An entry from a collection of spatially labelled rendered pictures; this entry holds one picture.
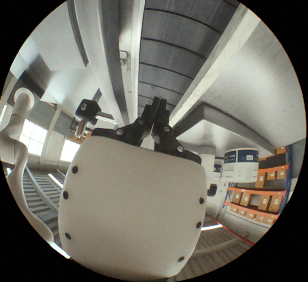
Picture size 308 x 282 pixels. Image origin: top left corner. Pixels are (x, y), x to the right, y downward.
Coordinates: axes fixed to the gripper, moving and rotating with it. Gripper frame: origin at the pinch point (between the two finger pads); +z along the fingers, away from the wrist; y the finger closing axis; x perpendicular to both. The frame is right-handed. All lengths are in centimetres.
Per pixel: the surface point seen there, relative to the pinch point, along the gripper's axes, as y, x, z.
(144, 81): -3.1, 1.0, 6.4
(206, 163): 25.9, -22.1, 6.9
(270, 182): 452, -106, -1
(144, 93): -2.9, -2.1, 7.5
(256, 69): 14.6, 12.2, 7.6
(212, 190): 58, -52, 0
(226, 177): 38.1, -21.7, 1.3
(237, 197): 391, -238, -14
